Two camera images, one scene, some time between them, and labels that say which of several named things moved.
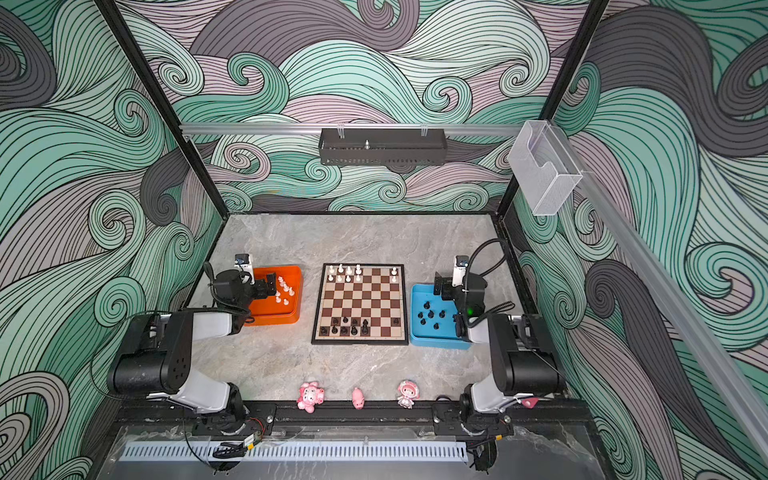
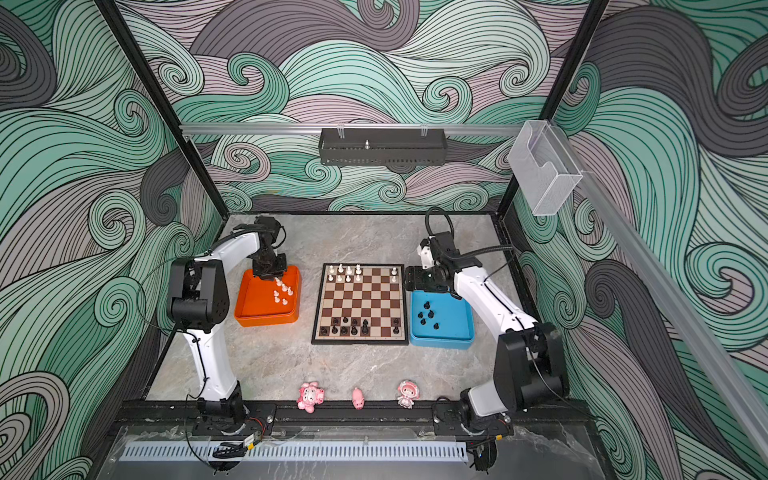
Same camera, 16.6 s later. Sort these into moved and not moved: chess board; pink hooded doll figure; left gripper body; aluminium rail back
Moved: left gripper body
Not moved: pink hooded doll figure; chess board; aluminium rail back
